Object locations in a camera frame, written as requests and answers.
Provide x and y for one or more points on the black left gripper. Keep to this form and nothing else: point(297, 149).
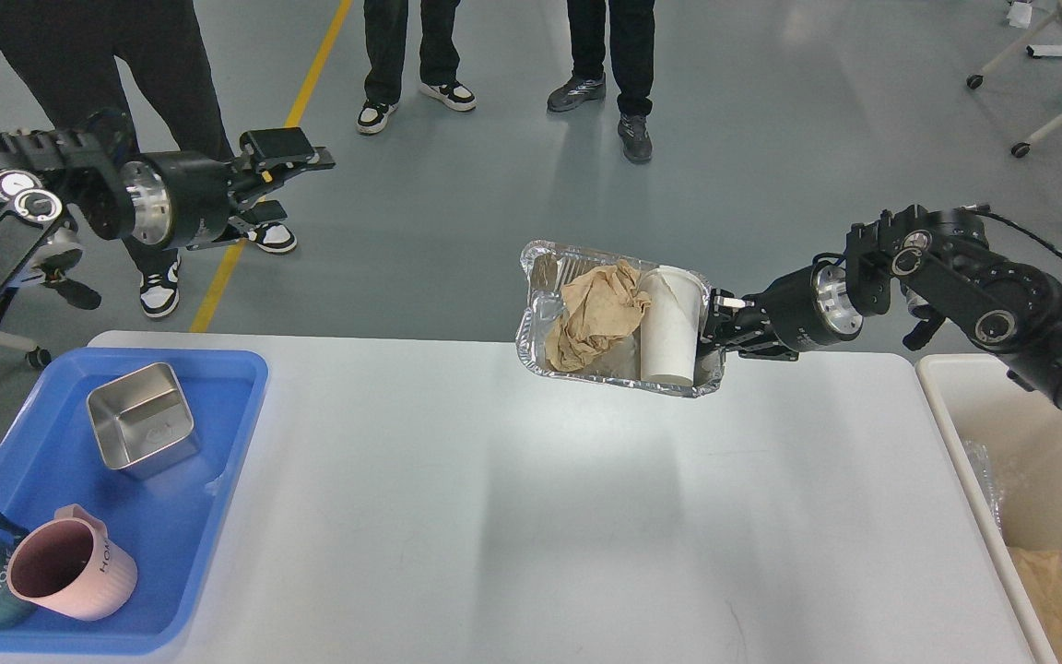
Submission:
point(183, 199)

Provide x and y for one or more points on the brown paper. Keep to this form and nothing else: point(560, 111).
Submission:
point(1041, 574)
point(602, 307)

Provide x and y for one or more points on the aluminium foil tray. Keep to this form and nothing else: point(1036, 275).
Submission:
point(548, 267)

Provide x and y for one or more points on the stainless steel rectangular container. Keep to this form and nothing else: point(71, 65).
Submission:
point(142, 422)

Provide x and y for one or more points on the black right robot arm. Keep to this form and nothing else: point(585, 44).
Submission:
point(947, 272)

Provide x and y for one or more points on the pink ribbed mug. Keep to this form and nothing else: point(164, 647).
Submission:
point(71, 566)

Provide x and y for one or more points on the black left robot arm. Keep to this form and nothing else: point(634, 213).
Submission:
point(43, 176)

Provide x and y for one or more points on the blue plastic tray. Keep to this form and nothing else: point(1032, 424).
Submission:
point(169, 523)

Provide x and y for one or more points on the person in beige top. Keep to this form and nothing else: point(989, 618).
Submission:
point(67, 54)

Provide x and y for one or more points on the brown paper in bin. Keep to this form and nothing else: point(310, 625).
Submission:
point(1041, 574)

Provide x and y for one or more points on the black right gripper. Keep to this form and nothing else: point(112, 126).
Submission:
point(804, 311)

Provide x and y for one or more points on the clear plastic in bin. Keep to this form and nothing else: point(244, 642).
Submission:
point(980, 461)

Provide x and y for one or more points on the white plastic bin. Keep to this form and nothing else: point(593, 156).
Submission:
point(972, 398)

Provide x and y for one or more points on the white paper cup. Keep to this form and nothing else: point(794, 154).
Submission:
point(671, 326)

